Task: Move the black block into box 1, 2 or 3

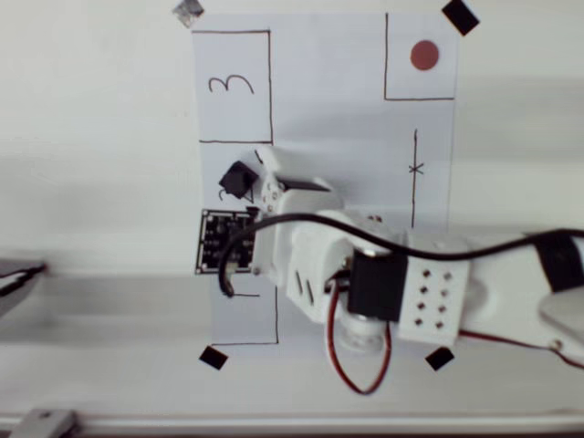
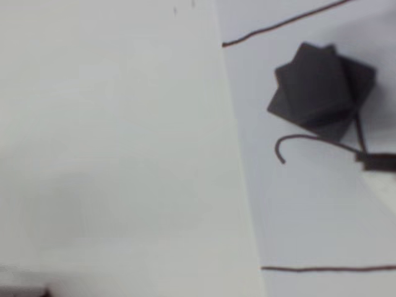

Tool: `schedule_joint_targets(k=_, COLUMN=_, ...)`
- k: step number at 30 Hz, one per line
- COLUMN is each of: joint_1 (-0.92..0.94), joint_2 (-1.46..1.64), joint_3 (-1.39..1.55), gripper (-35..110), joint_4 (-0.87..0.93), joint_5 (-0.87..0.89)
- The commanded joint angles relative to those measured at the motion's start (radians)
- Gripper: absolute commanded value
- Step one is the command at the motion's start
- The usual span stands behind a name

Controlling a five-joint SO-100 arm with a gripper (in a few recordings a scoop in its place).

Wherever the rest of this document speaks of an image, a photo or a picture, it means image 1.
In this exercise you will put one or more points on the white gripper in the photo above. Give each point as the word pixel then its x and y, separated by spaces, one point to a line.
pixel 272 195

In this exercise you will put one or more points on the black cube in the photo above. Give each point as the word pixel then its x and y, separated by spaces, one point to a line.
pixel 237 180

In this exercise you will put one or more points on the white paper sheet with drawn boxes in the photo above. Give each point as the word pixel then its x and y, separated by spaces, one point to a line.
pixel 342 114

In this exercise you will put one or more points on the grey tape piece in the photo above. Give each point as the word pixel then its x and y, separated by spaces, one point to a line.
pixel 188 13

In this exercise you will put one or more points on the red round sticker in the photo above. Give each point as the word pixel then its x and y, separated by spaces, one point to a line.
pixel 424 55

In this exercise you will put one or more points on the dark grey blurred object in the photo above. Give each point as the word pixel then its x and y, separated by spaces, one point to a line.
pixel 18 283

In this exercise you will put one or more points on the aluminium rail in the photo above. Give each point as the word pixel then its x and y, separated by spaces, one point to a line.
pixel 319 426

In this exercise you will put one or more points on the grey metal bracket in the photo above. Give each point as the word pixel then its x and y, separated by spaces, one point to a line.
pixel 45 422

